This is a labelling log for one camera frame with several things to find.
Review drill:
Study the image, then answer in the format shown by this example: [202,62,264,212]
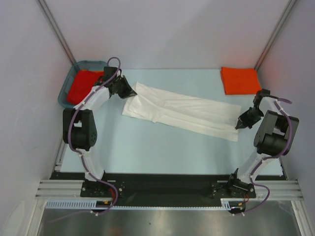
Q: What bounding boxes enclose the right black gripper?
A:
[236,107,264,129]

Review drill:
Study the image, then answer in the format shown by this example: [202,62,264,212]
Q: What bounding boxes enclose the white printed t shirt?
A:
[122,82,241,142]

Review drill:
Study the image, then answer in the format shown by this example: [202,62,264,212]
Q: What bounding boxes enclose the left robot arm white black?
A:
[63,66,137,197]

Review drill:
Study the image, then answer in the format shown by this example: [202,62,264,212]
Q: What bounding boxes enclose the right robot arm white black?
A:
[227,89,299,197]

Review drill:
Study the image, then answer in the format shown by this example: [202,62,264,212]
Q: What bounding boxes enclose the folded orange t shirt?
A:
[220,67,261,95]

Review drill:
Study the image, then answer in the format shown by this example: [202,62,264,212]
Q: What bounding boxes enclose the teal plastic basket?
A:
[58,60,107,108]

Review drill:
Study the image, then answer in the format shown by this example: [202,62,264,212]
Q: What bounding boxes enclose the red t shirt in basket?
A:
[67,71,103,105]

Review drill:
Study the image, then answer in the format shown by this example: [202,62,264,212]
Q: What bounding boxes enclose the orange t shirt in basket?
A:
[80,69,103,73]

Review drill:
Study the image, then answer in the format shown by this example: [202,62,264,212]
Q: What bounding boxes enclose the aluminium front rail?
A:
[35,180,304,201]

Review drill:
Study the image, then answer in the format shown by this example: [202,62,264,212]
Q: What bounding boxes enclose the left aluminium corner post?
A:
[36,0,77,65]

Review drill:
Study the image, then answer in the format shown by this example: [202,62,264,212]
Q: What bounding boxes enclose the aluminium corner post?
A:
[36,0,77,65]
[254,0,298,71]

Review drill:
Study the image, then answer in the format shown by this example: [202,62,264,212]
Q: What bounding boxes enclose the right aluminium corner post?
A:
[254,0,298,71]

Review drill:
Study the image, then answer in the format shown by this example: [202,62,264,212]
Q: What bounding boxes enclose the slotted grey cable duct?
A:
[46,200,236,210]

